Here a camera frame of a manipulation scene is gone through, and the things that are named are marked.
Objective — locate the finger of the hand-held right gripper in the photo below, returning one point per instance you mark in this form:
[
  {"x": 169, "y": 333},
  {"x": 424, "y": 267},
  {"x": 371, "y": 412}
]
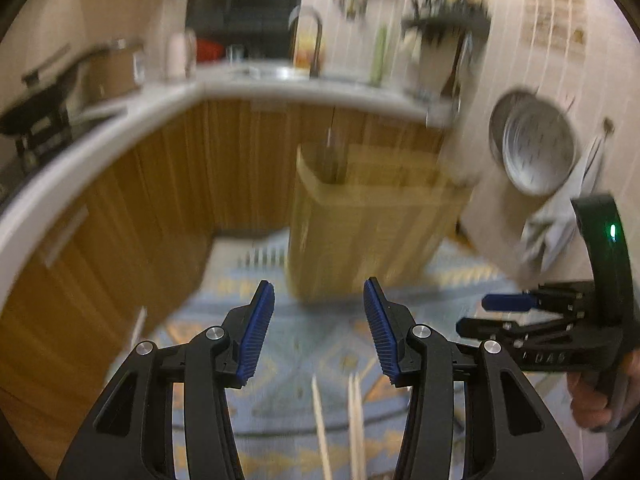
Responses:
[
  {"x": 507, "y": 302},
  {"x": 500, "y": 329}
]

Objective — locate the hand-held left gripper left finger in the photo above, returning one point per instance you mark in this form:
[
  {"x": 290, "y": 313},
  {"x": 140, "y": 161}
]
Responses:
[{"x": 257, "y": 325}]

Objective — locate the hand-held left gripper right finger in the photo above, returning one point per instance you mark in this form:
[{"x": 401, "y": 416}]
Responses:
[{"x": 380, "y": 325}]

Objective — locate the person's right hand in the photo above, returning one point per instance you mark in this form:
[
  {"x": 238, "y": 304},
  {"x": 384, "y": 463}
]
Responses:
[{"x": 587, "y": 400}]

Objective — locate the grey towel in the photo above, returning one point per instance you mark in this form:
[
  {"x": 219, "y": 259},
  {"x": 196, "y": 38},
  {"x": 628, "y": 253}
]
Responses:
[{"x": 555, "y": 225}]

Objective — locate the patterned floor mat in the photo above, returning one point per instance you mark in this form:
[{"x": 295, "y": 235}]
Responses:
[{"x": 300, "y": 410}]

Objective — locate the light wooden bin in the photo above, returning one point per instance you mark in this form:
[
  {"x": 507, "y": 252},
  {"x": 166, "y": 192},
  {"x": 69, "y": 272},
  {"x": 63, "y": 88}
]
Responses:
[{"x": 370, "y": 230}]

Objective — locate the wooden chopstick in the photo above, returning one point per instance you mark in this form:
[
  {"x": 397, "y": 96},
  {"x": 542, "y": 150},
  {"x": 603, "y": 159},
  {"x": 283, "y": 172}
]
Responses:
[
  {"x": 321, "y": 425},
  {"x": 353, "y": 425},
  {"x": 361, "y": 425},
  {"x": 140, "y": 330}
]

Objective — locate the large metal bowl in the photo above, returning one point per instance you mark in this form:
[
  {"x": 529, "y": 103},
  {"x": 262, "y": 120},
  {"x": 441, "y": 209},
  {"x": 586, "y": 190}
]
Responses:
[{"x": 540, "y": 147}]

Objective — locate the wooden kitchen cabinet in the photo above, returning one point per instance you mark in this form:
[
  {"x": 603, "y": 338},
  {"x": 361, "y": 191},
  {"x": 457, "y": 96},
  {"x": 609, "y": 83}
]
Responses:
[{"x": 165, "y": 200}]

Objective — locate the hanging metal ladle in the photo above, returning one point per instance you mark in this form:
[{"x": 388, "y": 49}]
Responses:
[{"x": 452, "y": 80}]

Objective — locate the steel sink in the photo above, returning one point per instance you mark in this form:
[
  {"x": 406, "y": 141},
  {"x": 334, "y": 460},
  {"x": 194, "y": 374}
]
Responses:
[{"x": 277, "y": 72}]

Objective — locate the green bottle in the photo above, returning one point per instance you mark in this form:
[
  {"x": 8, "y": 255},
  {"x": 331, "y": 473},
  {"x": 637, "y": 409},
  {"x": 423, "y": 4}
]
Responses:
[{"x": 379, "y": 57}]

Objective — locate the red bowl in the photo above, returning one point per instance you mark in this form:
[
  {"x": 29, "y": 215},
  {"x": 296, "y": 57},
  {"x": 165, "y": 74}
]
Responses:
[{"x": 209, "y": 50}]

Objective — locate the white bottle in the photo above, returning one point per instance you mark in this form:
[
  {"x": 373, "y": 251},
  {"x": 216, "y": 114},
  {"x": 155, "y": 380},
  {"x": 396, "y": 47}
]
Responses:
[{"x": 176, "y": 55}]

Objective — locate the black gas stove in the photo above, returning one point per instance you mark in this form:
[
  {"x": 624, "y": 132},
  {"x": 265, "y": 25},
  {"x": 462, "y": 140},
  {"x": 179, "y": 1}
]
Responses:
[{"x": 42, "y": 135}]

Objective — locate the curved metal faucet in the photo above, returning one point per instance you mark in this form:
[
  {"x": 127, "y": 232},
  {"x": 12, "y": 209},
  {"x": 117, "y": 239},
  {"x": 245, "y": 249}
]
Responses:
[{"x": 317, "y": 40}]

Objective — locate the steel cooking pot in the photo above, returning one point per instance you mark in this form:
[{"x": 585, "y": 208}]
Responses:
[{"x": 112, "y": 70}]

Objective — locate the black frying pan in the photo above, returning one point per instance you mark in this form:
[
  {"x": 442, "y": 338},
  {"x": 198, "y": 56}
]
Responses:
[{"x": 45, "y": 100}]

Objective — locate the black wall shelf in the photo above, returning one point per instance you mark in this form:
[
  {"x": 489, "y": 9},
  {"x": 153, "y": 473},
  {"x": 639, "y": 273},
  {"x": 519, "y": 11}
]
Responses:
[{"x": 450, "y": 22}]

